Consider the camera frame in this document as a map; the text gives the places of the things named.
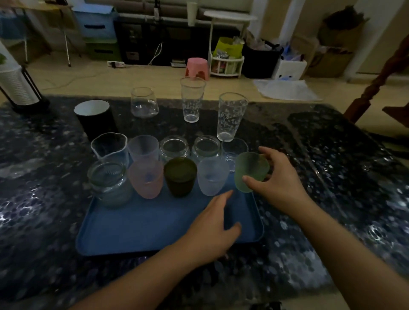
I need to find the person's left hand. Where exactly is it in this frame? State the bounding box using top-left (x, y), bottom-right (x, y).
top-left (179, 190), bottom-right (242, 268)

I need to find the person's right hand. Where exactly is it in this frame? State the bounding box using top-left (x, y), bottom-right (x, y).
top-left (242, 146), bottom-right (316, 218)

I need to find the green frosted plastic cup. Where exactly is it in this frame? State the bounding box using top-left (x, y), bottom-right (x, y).
top-left (234, 152), bottom-right (270, 193)

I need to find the person's right forearm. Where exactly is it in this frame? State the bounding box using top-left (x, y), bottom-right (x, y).
top-left (288, 201), bottom-right (409, 310)

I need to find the person's left forearm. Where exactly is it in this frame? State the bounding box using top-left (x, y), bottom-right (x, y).
top-left (69, 238), bottom-right (195, 310)

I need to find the clear glass mug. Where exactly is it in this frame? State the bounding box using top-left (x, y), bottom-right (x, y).
top-left (221, 138), bottom-right (249, 173)

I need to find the pale blue frosted cup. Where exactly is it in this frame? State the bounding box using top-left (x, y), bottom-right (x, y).
top-left (197, 158), bottom-right (230, 197)

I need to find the small clear glass jar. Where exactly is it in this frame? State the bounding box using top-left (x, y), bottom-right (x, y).
top-left (192, 135), bottom-right (222, 163)
top-left (159, 135), bottom-right (190, 163)

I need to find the tall patterned drinking glass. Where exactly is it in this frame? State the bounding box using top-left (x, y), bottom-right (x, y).
top-left (180, 76), bottom-right (207, 123)
top-left (217, 92), bottom-right (249, 142)

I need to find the dark green cup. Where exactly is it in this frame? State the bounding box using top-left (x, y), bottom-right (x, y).
top-left (164, 157), bottom-right (197, 197)

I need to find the blue plastic tray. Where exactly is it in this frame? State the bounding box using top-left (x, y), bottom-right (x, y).
top-left (76, 160), bottom-right (265, 257)

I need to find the pink frosted plastic cup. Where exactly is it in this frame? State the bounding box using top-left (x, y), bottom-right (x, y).
top-left (127, 159), bottom-right (164, 200)

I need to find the white plastic bag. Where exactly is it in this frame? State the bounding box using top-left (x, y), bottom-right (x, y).
top-left (253, 79), bottom-right (323, 102)

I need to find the white frosted plastic cup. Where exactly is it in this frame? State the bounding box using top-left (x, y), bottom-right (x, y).
top-left (128, 134), bottom-right (160, 163)

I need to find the white storage box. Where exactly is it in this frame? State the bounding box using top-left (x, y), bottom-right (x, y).
top-left (272, 57), bottom-right (307, 80)

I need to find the white basket rack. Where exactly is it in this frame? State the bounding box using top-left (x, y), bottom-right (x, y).
top-left (210, 53), bottom-right (245, 78)

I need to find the black bin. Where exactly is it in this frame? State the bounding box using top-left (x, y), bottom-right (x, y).
top-left (242, 40), bottom-right (284, 79)

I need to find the pink plastic stool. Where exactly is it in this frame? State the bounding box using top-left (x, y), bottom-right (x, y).
top-left (185, 57), bottom-right (210, 81)

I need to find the large clear glass jar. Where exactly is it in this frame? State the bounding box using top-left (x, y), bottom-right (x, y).
top-left (88, 161), bottom-right (133, 208)

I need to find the short clear glass tumbler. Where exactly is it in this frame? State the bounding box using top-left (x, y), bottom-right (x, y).
top-left (130, 87), bottom-right (160, 119)

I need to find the yellow-green bag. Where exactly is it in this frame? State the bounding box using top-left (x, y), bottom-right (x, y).
top-left (213, 37), bottom-right (245, 59)

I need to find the clear wavy-rim glass pitcher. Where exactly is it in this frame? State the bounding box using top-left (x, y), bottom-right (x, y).
top-left (91, 132), bottom-right (130, 166)

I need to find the brown cardboard box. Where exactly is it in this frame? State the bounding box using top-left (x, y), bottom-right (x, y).
top-left (307, 13), bottom-right (368, 78)

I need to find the brown wooden chair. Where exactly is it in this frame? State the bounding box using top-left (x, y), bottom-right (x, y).
top-left (343, 33), bottom-right (409, 128)

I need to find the white round side table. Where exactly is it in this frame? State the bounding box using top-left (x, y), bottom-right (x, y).
top-left (203, 10), bottom-right (258, 78)

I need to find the black cup with white inside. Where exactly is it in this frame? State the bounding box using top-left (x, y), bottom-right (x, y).
top-left (74, 100), bottom-right (118, 142)

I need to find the black cabinet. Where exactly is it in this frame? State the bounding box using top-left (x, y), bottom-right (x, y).
top-left (114, 14), bottom-right (243, 66)

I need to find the green storage box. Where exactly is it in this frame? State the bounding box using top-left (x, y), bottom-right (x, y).
top-left (84, 38), bottom-right (122, 62)

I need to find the blue storage box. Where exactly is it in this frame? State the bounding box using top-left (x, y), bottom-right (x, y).
top-left (72, 3), bottom-right (119, 40)

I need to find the white ribbed lamp black stand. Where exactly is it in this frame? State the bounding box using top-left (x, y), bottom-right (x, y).
top-left (0, 42), bottom-right (50, 113)

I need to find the folding table with metal legs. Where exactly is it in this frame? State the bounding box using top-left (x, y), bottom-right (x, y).
top-left (0, 0), bottom-right (82, 68)

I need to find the white cable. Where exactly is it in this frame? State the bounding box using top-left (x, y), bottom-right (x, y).
top-left (40, 42), bottom-right (163, 91)

